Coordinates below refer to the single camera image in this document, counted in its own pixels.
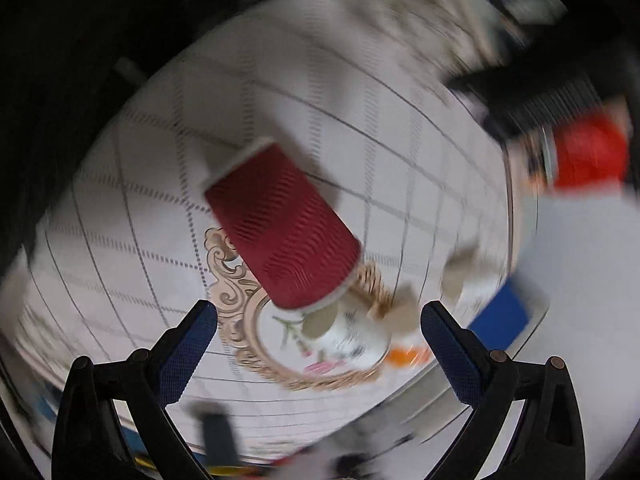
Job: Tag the white chair with blue cushion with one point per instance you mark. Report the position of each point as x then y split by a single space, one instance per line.
512 316

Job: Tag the dark green yellow-lined cup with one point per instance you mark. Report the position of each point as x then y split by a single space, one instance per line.
217 434

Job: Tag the orange white paper cup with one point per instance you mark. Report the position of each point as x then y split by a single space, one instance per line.
401 320

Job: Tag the red ribbed paper cup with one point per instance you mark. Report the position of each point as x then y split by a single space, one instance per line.
296 245

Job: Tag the white floral cup centre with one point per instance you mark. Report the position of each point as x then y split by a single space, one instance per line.
345 332

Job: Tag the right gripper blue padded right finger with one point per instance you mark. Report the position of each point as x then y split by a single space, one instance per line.
456 351

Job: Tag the white cup far left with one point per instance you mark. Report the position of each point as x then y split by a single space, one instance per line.
470 279

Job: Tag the floral diamond pattern tablecloth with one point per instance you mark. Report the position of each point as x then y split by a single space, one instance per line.
303 167

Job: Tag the red plastic bag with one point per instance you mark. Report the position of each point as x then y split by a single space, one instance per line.
590 151

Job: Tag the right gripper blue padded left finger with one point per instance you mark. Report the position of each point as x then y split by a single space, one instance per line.
181 348

